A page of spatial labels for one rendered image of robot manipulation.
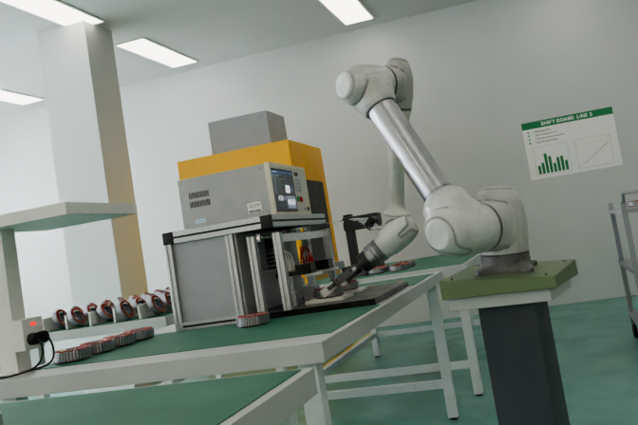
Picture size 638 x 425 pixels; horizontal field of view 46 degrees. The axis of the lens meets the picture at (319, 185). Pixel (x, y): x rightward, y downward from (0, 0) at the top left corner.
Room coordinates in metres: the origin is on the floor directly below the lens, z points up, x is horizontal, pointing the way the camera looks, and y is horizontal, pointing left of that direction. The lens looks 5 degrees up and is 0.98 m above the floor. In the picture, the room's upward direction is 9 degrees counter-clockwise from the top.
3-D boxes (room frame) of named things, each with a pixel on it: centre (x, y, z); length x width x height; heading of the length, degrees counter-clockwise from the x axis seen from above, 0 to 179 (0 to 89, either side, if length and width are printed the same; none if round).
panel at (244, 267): (3.01, 0.24, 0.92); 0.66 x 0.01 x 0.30; 164
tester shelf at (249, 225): (3.03, 0.30, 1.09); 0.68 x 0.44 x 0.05; 164
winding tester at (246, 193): (3.05, 0.30, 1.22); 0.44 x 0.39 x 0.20; 164
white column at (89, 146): (6.74, 2.01, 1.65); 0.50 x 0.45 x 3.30; 74
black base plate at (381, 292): (2.95, 0.01, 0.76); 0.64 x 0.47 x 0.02; 164
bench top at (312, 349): (3.01, 0.23, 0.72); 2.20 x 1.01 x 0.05; 164
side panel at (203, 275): (2.74, 0.47, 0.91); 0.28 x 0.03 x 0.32; 74
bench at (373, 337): (5.28, -0.48, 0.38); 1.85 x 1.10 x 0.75; 164
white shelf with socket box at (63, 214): (2.24, 0.80, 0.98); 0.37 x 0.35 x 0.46; 164
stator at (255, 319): (2.51, 0.29, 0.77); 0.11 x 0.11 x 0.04
